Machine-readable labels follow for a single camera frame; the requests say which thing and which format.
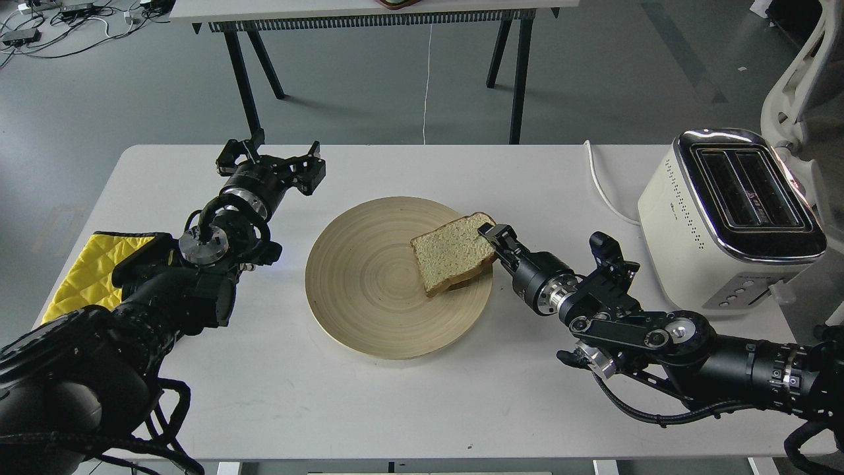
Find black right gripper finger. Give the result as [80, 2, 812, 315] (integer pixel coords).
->
[477, 223, 522, 258]

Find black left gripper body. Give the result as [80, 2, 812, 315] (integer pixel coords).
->
[221, 156, 295, 205]

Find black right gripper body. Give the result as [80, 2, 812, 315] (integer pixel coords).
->
[495, 243, 578, 316]

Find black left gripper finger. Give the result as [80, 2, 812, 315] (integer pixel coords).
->
[286, 141, 326, 196]
[215, 138, 262, 175]

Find slice of bread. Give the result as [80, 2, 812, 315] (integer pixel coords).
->
[410, 212, 497, 298]

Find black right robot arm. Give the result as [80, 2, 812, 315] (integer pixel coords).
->
[478, 224, 843, 474]

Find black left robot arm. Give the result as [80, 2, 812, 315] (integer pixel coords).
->
[1, 131, 326, 474]

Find cream and chrome toaster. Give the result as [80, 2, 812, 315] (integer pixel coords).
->
[637, 127, 827, 315]

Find round wooden plate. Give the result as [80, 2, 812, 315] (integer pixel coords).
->
[305, 197, 493, 359]

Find background table with black legs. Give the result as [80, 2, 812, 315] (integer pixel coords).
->
[168, 1, 582, 144]

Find yellow quilted cloth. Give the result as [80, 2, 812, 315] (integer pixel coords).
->
[40, 232, 172, 324]

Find white office chair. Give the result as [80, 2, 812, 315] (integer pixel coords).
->
[760, 1, 843, 239]

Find white toaster power cable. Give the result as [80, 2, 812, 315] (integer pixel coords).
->
[584, 140, 642, 226]

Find white hanging cable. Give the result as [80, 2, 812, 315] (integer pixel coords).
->
[422, 24, 435, 145]

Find cables and power strips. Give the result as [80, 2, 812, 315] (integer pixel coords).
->
[0, 0, 176, 70]

